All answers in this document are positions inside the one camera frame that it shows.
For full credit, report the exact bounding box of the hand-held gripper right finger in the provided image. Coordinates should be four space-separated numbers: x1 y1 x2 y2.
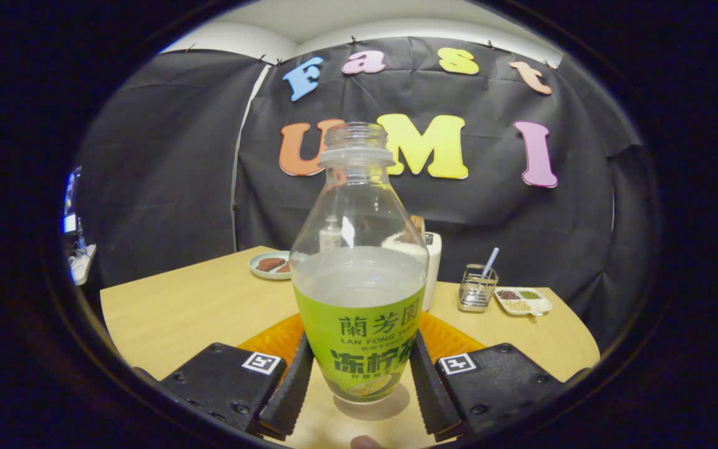
410 312 564 442

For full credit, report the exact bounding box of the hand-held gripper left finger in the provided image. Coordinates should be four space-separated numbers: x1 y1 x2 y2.
160 314 315 440

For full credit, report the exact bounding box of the clear juice bottle green label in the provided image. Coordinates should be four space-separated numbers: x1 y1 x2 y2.
289 122 430 404

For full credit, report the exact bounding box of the small slim bottle green label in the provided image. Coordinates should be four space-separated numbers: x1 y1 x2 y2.
318 215 343 252

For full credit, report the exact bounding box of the pale green plate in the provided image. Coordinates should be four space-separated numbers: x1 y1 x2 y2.
249 251 294 281

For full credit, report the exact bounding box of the wooden table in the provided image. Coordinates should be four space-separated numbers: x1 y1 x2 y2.
99 245 601 449

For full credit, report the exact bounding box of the cream toaster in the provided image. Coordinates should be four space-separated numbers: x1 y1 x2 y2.
390 215 443 312

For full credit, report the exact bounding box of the white divided dish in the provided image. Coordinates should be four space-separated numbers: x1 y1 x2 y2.
494 287 553 317

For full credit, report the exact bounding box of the white blurry object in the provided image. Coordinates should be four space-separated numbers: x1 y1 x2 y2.
68 243 98 286

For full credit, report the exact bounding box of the blue lit monitor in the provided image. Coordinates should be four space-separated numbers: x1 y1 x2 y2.
62 166 83 236

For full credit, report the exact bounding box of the metal wire holder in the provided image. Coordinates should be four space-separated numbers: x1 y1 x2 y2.
457 264 499 312

